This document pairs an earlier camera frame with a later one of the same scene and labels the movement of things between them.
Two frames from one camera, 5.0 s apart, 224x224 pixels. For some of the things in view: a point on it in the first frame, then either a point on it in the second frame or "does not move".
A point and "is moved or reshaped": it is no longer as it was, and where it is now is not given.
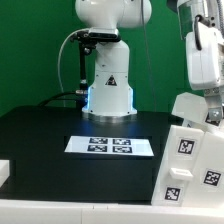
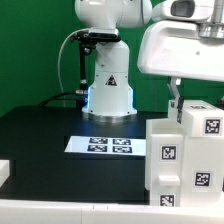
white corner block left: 4,171 does not move
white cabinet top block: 190,106 is moved or reshaped
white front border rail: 13,211 does not move
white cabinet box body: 191,170 is moved or reshaped
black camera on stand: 87,40 does not move
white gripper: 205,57 to 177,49
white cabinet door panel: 178,166 is moved or reshaped
